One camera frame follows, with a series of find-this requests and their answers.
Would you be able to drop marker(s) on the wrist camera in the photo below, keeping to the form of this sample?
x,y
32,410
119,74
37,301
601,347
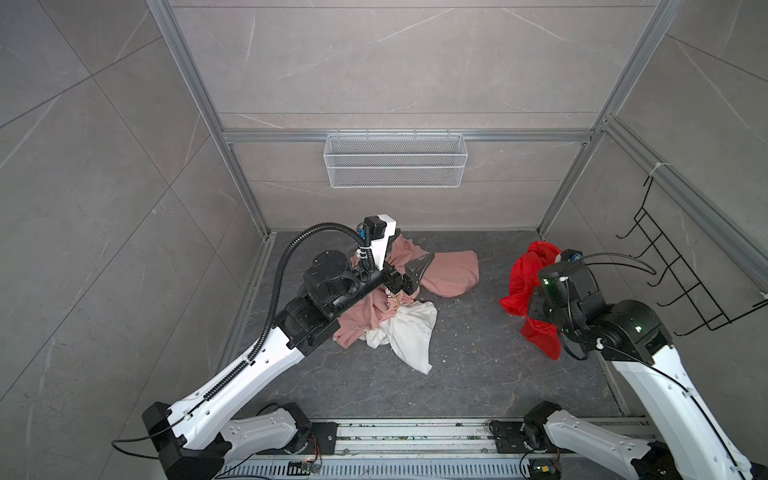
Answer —
x,y
570,255
379,232

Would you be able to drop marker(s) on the white patterned cloth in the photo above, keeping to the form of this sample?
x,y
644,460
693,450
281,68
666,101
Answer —
x,y
408,332

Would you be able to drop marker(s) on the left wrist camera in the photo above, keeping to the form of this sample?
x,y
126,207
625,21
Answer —
x,y
379,232

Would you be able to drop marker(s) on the white wire mesh basket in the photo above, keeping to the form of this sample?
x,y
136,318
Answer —
x,y
395,160

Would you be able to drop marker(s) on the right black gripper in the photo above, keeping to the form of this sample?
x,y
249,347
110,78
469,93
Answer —
x,y
537,296

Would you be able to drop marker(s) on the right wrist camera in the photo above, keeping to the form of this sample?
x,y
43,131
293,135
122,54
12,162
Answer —
x,y
570,255

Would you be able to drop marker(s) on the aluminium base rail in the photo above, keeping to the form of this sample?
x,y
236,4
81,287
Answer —
x,y
460,448

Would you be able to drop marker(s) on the pink cloth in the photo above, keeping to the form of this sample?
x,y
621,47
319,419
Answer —
x,y
450,274

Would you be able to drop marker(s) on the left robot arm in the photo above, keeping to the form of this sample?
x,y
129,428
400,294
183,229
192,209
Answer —
x,y
196,436

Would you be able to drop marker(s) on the red cloth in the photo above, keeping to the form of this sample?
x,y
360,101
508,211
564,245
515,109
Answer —
x,y
522,283

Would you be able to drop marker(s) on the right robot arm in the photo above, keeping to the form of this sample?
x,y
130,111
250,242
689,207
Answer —
x,y
630,337

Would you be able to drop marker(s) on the black wire hook rack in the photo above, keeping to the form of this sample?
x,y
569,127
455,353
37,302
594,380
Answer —
x,y
687,285

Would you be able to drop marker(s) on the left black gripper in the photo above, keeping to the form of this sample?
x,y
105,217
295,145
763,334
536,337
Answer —
x,y
406,281

